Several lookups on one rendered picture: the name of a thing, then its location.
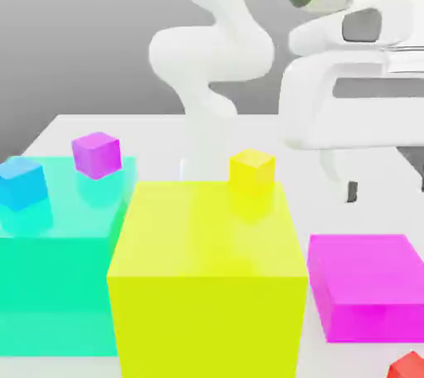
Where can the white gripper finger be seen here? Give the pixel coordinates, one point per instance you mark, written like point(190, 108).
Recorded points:
point(418, 158)
point(329, 165)

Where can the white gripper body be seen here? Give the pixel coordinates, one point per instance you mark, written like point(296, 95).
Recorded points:
point(304, 119)

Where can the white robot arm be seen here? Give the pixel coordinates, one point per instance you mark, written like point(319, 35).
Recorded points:
point(212, 53)

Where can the small yellow cube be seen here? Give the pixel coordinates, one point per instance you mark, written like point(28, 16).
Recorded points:
point(251, 172)

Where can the small red cube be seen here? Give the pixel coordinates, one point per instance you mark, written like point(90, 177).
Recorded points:
point(409, 368)

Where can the small purple cube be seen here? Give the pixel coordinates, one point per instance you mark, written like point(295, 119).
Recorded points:
point(96, 156)

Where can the small blue cube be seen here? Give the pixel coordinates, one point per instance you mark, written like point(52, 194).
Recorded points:
point(21, 185)

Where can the large magenta box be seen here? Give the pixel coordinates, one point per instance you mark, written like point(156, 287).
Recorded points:
point(371, 272)

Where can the large yellow box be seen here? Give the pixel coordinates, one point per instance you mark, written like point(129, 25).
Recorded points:
point(205, 318)

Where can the large teal box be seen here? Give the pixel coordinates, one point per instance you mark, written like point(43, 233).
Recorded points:
point(49, 278)

